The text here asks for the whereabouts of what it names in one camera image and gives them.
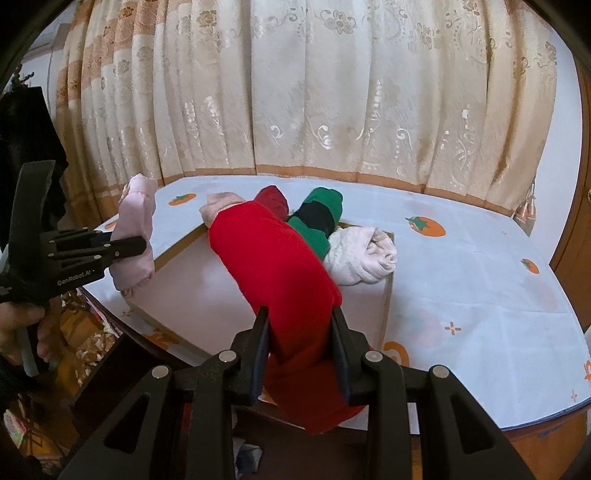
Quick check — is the light pink underwear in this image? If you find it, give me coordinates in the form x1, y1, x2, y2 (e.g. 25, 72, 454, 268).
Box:
109, 174, 158, 296

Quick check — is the bright red underwear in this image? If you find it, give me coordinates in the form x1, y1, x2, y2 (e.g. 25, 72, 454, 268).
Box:
208, 201, 360, 434

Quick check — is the beige dotted underwear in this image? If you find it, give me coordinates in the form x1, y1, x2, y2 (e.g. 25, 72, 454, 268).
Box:
199, 192, 245, 228

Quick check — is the green black striped underwear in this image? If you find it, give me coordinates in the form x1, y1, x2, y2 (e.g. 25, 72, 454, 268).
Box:
287, 187, 342, 260

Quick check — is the dark red underwear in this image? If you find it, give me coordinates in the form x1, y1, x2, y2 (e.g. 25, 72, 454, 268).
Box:
254, 185, 288, 222

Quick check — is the person's left hand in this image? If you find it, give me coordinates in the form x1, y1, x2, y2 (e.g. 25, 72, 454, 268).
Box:
0, 298, 63, 365

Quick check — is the white persimmon print tablecloth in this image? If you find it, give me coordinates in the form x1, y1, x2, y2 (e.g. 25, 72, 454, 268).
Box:
87, 176, 590, 430

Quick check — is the curtain tassel tieback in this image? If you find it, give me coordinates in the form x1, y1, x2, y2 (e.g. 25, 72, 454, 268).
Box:
513, 179, 536, 235

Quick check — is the brown wooden door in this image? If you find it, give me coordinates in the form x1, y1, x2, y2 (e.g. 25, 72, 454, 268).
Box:
550, 60, 591, 331

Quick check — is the beige floral curtain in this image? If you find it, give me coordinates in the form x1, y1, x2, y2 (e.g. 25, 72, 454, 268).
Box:
56, 1, 557, 226

